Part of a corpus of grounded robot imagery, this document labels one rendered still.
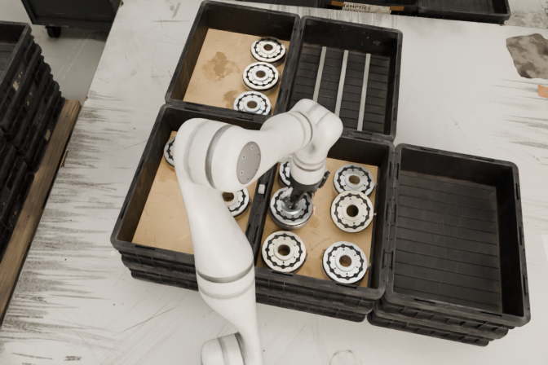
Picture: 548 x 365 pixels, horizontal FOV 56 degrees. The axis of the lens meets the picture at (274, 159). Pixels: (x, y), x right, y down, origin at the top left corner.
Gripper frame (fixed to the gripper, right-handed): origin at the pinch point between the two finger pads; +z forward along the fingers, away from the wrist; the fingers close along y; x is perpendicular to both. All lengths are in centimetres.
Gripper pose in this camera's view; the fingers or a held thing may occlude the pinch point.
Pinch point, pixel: (301, 199)
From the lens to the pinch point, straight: 124.3
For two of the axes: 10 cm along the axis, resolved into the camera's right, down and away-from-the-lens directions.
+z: -0.4, 5.3, 8.5
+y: 8.2, -4.7, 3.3
